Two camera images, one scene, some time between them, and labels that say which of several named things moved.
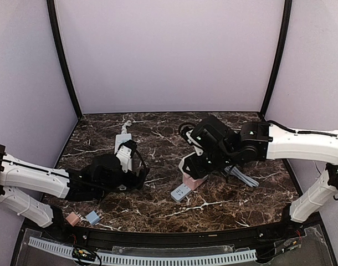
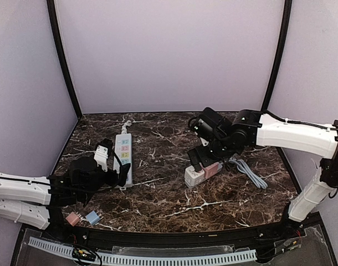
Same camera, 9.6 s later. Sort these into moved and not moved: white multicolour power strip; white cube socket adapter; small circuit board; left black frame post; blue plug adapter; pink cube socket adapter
Moved: white cube socket adapter; pink cube socket adapter
Not moved: small circuit board; left black frame post; white multicolour power strip; blue plug adapter
